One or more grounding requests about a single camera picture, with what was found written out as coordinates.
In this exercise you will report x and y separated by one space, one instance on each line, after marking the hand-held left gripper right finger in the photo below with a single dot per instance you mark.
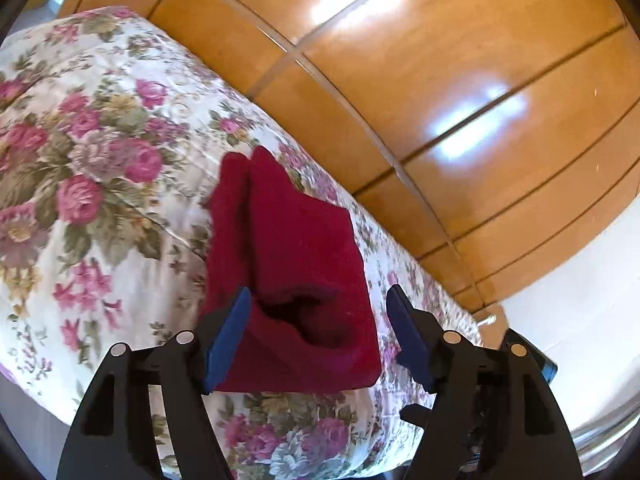
410 335

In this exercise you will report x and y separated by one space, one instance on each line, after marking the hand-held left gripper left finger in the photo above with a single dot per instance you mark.
230 340

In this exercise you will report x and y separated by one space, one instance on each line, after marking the dark red knitted cloth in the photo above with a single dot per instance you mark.
300 240

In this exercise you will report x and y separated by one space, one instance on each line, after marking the floral bedspread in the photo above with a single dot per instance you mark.
100 160

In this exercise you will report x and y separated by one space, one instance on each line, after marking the wooden wardrobe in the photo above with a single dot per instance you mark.
450 60

